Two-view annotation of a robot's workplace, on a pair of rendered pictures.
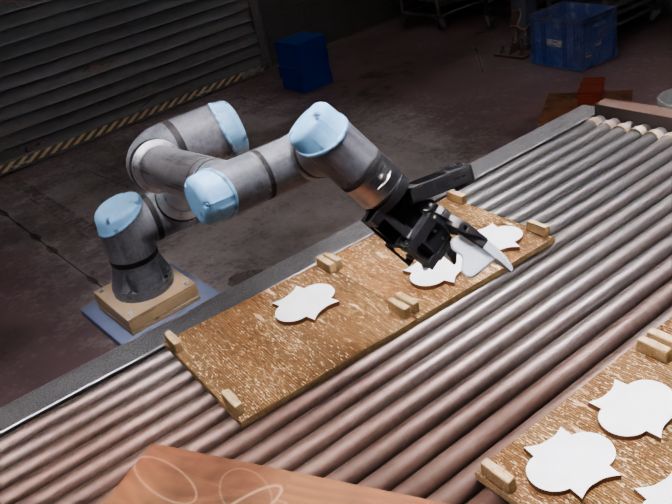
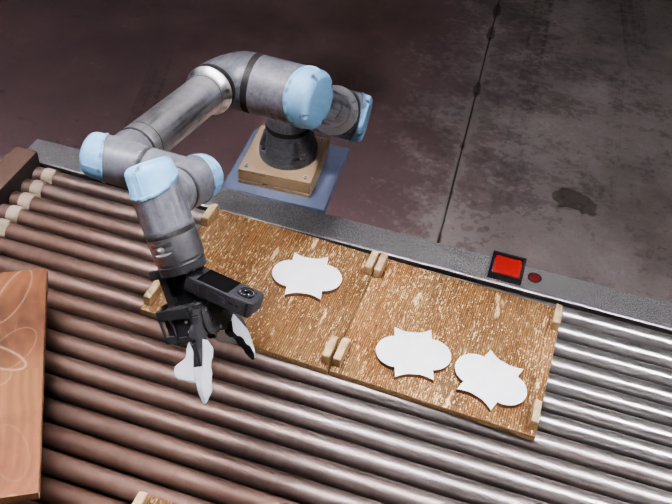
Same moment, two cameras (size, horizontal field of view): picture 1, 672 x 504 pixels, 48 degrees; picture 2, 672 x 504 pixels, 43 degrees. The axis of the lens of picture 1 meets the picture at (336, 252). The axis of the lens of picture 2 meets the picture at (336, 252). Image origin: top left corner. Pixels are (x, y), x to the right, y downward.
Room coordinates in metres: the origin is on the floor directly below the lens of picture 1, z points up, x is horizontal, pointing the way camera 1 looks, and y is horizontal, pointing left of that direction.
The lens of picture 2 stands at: (0.48, -0.89, 2.26)
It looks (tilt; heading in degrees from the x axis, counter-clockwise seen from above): 43 degrees down; 45
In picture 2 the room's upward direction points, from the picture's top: 6 degrees clockwise
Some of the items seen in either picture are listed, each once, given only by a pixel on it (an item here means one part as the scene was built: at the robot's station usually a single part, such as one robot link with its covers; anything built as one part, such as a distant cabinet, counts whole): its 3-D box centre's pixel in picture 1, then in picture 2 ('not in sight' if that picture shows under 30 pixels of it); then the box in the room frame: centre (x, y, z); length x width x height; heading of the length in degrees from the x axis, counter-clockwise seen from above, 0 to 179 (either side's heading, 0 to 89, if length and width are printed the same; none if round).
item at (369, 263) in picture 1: (435, 252); (450, 340); (1.49, -0.22, 0.93); 0.41 x 0.35 x 0.02; 120
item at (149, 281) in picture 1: (138, 268); (288, 136); (1.63, 0.48, 0.97); 0.15 x 0.15 x 0.10
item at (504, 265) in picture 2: not in sight; (506, 268); (1.76, -0.15, 0.92); 0.06 x 0.06 x 0.01; 32
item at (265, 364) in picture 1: (287, 333); (265, 284); (1.29, 0.13, 0.93); 0.41 x 0.35 x 0.02; 119
